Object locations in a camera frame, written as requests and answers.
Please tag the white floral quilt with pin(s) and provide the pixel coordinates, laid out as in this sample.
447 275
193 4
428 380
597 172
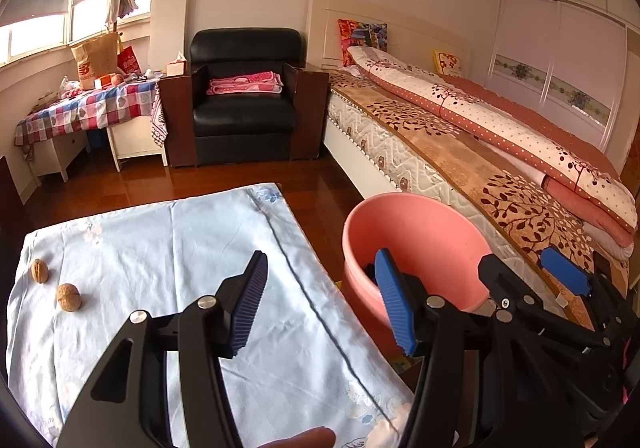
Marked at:
500 112

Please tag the light blue floral tablecloth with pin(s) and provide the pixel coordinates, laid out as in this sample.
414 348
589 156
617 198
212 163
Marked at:
175 238

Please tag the pink folded blanket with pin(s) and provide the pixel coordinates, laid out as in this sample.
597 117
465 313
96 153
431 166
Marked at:
245 82

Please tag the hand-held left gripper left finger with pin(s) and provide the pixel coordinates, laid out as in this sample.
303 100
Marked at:
247 308

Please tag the tissue box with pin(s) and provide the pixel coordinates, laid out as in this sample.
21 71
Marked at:
176 68

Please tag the colourful printed pillow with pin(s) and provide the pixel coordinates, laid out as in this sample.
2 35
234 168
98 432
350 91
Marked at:
362 35

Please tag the brown walnut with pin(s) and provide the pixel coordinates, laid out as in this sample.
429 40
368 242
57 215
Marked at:
39 271
68 297

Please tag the clear plastic bag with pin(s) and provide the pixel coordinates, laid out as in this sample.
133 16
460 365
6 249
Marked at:
68 86

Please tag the black leather sofa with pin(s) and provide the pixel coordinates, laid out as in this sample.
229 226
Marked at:
10 180

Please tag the yellow cushion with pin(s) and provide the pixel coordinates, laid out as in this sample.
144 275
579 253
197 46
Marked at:
447 62

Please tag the white side cabinet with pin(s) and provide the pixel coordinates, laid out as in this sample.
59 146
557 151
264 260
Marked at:
135 142

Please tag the red paper bag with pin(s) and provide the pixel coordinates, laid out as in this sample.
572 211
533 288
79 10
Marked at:
128 61

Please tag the checked tablecloth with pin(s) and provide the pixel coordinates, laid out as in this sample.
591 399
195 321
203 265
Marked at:
90 107

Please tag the pink peach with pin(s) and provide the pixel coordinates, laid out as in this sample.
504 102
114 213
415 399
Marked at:
117 79

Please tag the white bed with mattress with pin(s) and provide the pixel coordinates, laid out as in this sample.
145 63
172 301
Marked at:
370 142

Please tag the black leather armchair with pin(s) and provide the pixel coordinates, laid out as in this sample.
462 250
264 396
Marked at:
240 122

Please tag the person's left hand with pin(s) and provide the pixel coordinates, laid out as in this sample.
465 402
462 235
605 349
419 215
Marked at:
305 439

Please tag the white wardrobe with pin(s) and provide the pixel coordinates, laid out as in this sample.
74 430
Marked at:
575 37

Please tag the brown leaf-pattern bed runner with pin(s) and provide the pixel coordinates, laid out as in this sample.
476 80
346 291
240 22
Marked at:
450 147

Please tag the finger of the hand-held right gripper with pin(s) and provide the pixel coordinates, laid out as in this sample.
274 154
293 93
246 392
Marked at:
500 278
565 268

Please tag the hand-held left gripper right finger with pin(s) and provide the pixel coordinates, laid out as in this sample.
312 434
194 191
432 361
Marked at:
395 303

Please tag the orange box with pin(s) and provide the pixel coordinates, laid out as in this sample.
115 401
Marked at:
102 81

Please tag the pink plastic bucket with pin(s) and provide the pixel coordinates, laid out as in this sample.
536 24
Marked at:
415 228

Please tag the white low table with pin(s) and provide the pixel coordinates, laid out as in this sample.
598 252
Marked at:
57 150

